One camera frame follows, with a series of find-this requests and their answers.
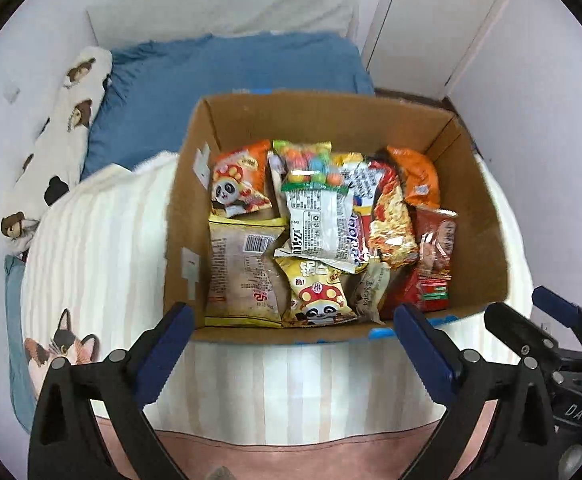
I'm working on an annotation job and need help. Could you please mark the brown biscuit packet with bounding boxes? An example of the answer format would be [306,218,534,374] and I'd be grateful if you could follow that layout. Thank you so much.
[416,206,458,281]

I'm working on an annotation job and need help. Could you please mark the white snack packet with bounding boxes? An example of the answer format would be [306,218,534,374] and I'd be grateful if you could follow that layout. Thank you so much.
[274,184,369,274]

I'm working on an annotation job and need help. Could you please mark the colourful candy bag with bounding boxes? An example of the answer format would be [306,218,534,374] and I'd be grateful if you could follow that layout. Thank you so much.
[271,140,345,193]

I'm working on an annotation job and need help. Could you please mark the red snack box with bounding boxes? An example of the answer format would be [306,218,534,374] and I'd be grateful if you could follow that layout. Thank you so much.
[380,269,449,321]

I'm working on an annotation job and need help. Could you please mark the beige wrapped snack bar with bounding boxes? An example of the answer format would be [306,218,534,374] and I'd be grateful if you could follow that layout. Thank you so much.
[349,261,391,324]

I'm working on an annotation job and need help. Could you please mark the red instant noodle packet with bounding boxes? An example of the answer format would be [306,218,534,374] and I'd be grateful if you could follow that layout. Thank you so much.
[368,160,418,270]

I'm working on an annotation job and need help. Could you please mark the orange chip bag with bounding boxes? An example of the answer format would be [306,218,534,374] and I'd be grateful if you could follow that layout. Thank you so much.
[387,145,440,209]

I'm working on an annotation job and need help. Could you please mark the yellow panda snack bag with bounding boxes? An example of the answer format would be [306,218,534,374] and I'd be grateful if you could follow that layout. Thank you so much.
[275,258,357,327]

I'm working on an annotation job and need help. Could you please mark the yellow blue snack bag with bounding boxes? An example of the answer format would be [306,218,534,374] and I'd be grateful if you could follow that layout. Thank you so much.
[331,153,385,273]

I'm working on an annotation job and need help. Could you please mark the cardboard box with blue print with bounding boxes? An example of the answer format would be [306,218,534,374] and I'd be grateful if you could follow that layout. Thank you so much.
[163,92,509,344]

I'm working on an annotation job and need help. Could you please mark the beige snack bag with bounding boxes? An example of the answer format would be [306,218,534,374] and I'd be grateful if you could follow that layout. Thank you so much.
[204,214,287,328]

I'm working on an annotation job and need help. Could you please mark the white animal print pillow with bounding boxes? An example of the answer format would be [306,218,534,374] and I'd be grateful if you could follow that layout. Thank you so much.
[0,47,112,256]

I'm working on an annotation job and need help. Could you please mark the orange panda snack bag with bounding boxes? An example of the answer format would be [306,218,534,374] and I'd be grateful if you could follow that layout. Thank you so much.
[211,140,271,218]

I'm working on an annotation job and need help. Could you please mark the white door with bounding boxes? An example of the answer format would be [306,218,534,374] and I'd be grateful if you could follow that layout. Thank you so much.
[363,0,496,99]

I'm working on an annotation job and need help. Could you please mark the blue pillow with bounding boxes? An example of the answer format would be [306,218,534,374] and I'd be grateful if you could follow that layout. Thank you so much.
[82,32,375,178]

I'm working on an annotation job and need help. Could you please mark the white headboard cushion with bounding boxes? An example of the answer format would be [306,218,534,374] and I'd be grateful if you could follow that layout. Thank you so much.
[87,0,358,50]

